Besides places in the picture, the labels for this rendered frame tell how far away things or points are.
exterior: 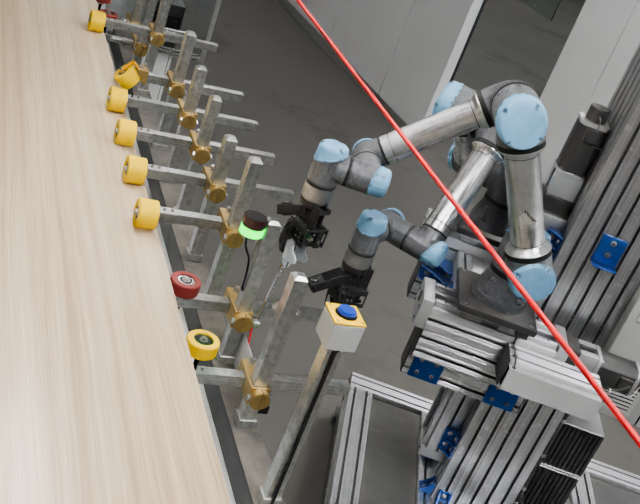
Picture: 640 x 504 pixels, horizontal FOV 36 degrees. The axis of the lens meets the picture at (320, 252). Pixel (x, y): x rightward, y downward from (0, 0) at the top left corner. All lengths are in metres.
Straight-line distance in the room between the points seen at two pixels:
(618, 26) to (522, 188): 3.17
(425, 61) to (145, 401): 5.04
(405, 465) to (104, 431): 1.59
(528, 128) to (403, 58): 4.81
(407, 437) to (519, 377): 0.95
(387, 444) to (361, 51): 4.64
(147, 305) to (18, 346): 0.37
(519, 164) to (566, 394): 0.66
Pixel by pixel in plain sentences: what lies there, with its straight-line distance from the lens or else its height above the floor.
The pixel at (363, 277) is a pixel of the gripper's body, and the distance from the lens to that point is 2.61.
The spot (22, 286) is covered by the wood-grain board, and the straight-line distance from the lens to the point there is 2.33.
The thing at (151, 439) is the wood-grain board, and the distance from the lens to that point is 2.00.
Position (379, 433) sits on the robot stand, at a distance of 3.46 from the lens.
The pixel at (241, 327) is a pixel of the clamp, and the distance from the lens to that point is 2.52.
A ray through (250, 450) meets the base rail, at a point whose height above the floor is 0.70.
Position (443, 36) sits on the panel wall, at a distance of 6.72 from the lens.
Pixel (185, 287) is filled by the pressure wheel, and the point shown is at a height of 0.91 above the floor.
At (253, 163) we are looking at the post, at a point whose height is 1.17.
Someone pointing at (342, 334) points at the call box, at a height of 1.19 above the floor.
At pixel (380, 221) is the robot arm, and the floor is 1.18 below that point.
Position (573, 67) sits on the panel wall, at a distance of 5.67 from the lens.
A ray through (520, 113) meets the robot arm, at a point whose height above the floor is 1.60.
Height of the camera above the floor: 2.18
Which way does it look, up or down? 27 degrees down
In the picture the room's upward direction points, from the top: 21 degrees clockwise
